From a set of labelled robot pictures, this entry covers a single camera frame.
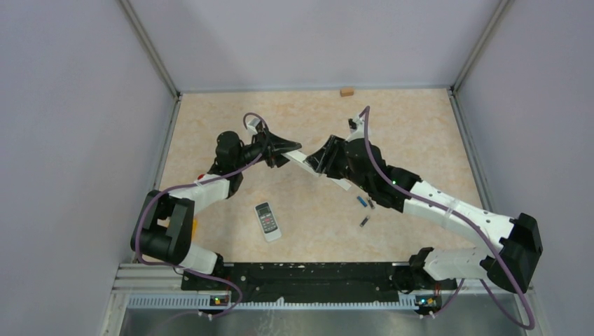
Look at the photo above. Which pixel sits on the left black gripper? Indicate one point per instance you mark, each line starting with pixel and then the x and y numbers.
pixel 273 145

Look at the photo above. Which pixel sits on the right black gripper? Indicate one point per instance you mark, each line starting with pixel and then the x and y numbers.
pixel 323 161

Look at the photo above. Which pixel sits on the slim white remote control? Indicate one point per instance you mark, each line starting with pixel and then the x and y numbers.
pixel 299 158

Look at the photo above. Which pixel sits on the white remote battery cover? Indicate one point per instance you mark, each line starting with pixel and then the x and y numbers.
pixel 344 184

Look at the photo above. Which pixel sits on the blue AAA battery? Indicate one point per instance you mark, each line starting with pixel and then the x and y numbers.
pixel 362 201

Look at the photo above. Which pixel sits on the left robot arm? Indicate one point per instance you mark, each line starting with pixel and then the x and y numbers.
pixel 165 225

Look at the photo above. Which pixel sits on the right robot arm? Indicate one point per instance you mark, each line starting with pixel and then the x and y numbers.
pixel 506 250

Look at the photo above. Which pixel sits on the white grey remote control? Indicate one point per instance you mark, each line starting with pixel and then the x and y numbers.
pixel 268 222

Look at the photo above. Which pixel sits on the dark AAA battery lower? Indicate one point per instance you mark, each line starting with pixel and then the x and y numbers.
pixel 364 221

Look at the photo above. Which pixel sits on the small wooden block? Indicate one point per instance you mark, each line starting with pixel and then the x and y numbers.
pixel 346 91

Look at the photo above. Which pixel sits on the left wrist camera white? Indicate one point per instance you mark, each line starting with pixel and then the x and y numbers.
pixel 255 126

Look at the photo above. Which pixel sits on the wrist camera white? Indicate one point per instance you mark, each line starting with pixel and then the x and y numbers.
pixel 255 126
pixel 356 126

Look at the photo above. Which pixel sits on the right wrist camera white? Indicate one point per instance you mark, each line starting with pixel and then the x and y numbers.
pixel 356 126

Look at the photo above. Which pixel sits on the orange plastic frame toy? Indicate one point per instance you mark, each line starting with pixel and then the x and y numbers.
pixel 194 227

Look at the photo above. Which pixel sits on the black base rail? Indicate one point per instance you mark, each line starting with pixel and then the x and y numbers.
pixel 317 282

